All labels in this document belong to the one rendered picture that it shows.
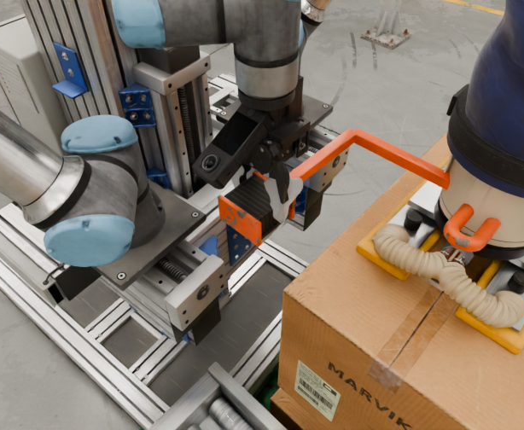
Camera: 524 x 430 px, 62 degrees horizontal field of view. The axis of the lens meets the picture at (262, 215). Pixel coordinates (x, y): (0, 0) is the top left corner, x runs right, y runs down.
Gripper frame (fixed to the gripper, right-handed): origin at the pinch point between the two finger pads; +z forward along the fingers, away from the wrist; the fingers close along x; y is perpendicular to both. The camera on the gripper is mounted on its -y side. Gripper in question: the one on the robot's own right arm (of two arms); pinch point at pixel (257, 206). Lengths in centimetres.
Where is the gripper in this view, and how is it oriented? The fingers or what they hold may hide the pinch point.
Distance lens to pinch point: 67.4
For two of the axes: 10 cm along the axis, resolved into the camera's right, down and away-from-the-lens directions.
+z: 0.1, 6.7, 7.4
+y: 6.8, -5.4, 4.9
